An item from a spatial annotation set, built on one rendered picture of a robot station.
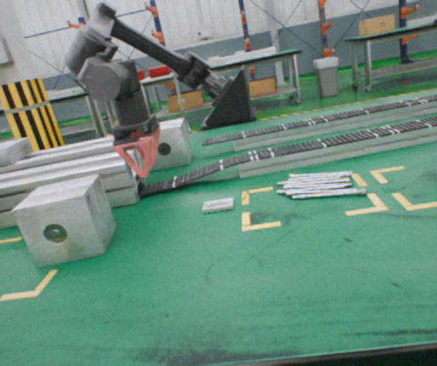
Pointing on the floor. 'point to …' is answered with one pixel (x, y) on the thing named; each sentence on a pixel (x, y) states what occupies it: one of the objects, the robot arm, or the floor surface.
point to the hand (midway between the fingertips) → (146, 166)
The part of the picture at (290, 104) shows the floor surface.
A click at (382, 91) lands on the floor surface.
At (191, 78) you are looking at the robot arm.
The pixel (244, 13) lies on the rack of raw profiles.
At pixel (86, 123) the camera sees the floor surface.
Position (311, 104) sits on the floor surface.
